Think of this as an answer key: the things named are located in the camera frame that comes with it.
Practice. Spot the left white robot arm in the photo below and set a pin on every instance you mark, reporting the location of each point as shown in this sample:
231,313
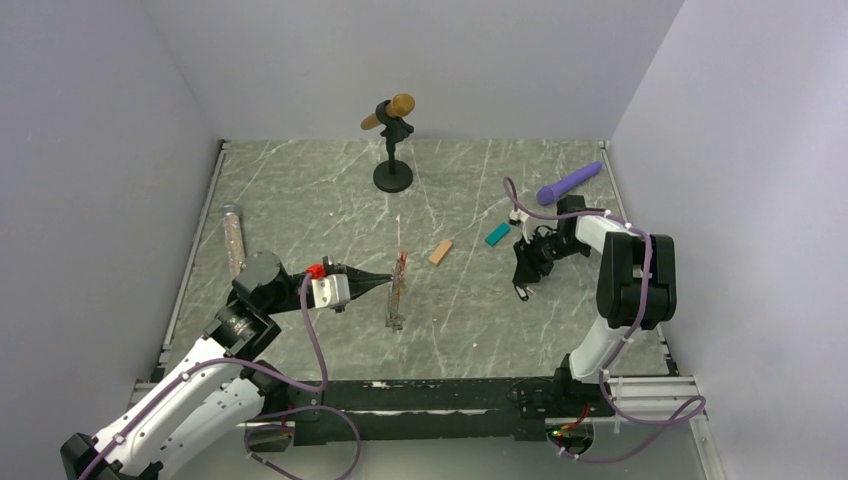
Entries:
220,382

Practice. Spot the red carabiner keyring with chain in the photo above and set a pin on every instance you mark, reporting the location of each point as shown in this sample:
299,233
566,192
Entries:
394,319

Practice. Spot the black tagged key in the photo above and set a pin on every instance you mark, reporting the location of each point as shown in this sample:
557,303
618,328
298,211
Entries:
523,292

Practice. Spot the glitter tube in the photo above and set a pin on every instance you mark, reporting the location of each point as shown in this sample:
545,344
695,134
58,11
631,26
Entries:
234,240

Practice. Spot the teal block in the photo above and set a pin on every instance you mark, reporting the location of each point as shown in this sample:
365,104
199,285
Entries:
497,234

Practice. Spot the purple cylinder handle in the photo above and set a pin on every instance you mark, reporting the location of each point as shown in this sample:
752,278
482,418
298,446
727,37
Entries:
549,194

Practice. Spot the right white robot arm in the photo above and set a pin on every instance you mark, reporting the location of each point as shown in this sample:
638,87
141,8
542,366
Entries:
636,283

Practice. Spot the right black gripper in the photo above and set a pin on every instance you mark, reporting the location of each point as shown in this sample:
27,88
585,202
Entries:
530,268

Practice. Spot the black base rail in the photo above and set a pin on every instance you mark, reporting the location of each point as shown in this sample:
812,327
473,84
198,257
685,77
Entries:
524,409

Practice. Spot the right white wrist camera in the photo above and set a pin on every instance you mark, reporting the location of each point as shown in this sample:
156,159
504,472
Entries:
517,218

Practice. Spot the black microphone stand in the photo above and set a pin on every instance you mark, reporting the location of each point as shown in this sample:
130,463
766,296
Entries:
392,175

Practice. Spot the brown microphone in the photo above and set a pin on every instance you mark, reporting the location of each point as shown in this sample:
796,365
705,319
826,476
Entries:
401,105

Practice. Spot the peach block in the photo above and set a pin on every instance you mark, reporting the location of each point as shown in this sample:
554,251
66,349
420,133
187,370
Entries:
440,252

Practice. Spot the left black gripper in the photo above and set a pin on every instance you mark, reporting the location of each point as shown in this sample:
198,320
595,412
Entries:
360,280

